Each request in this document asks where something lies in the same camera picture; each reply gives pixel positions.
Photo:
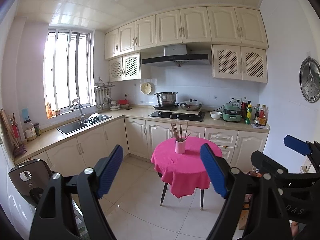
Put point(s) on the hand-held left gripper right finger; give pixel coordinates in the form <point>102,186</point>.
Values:
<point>213,170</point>

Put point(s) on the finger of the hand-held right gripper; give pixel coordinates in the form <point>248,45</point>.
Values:
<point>297,145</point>
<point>262,162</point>

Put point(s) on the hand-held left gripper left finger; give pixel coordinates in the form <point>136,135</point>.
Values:
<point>110,172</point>

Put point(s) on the pink cup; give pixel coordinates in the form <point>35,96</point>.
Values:
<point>180,147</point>

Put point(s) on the bunch of chopsticks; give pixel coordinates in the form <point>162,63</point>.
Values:
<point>178,136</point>

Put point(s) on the hanging steel kitchen utensils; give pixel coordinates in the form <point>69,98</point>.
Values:
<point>98,98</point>

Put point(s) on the person's right hand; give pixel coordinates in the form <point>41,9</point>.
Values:
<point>295,230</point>

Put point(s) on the brown bottle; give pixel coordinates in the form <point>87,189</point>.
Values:
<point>253,173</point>

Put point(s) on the pink tablecloth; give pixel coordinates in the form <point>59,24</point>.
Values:
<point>180,170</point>

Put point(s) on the white paper sheet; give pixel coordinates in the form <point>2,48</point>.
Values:
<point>261,127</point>

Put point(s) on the cluster of condiment bottles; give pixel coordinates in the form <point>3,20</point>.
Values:
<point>248,115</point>

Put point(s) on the cardboard box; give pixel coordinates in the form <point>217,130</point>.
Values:
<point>243,215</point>

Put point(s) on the white bowl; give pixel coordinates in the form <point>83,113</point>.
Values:
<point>216,115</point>

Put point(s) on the small round table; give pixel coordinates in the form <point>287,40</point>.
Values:
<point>164,195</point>

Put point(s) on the steel basin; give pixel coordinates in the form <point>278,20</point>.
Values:
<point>94,118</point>

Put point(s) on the green patterned rolling cart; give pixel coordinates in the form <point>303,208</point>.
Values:
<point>79,220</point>

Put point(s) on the green electric grill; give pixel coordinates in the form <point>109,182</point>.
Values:
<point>231,113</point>

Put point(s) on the steel sink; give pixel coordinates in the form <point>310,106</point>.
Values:
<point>72,127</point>

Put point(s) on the beige board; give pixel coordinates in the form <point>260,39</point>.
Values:
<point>190,112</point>

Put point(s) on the stack of white dishes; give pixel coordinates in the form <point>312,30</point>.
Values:
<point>114,107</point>

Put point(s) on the black glass gas stove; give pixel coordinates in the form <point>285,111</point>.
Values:
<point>175,117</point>

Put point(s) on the round steel steamer plate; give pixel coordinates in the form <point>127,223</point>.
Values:
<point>310,80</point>

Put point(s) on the steel faucet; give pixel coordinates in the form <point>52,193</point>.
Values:
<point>82,112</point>

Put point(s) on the beige kitchen countertop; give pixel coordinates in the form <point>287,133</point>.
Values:
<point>137,112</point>

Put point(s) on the wok with glass lid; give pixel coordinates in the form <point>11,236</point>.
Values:
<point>191,105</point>

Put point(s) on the red bowl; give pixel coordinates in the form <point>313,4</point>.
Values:
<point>123,102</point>

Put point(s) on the black induction cooker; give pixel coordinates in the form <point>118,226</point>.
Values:
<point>162,107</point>

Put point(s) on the dark glass jar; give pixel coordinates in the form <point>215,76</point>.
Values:
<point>37,129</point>

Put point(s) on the steel stockpot with lid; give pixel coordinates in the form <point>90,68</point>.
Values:
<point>166,99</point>

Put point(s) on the small orange bottle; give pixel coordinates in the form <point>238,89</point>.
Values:
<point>49,111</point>

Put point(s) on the cream round colander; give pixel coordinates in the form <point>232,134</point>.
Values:
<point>146,88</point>

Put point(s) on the dark red board holder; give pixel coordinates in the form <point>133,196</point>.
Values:
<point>20,150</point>

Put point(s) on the cream lattice door cabinet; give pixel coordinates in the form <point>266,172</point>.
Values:
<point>240,63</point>
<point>117,67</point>

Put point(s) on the blue card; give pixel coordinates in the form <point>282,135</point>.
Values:
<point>25,114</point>

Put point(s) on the wooden cutting board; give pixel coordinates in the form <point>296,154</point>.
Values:
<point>6,125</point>

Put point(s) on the barred kitchen window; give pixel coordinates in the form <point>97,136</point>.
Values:
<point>62,67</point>

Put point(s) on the steel range hood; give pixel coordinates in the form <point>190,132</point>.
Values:
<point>175,58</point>

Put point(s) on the metal wall rack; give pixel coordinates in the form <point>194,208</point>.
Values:
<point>105,85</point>

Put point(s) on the row of cream wall cabinets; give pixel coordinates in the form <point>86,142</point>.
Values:
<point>195,25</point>

